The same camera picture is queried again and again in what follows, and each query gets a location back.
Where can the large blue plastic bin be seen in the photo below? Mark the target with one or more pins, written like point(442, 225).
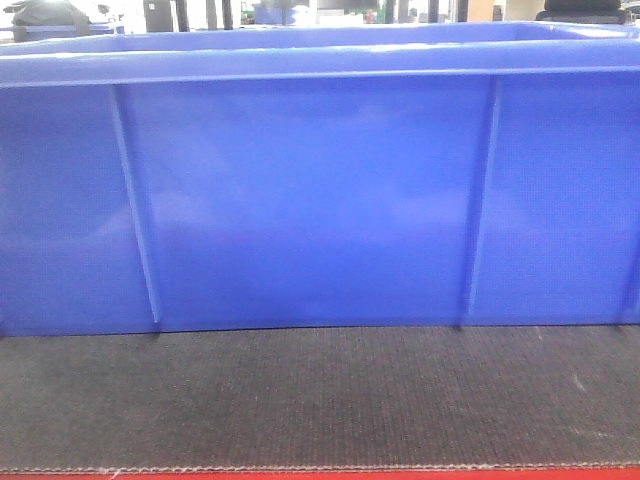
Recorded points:
point(461, 174)

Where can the dark grey conveyor belt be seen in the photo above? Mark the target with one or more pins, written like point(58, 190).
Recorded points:
point(321, 399)

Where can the black office chair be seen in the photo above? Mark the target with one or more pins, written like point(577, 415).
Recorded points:
point(608, 12)

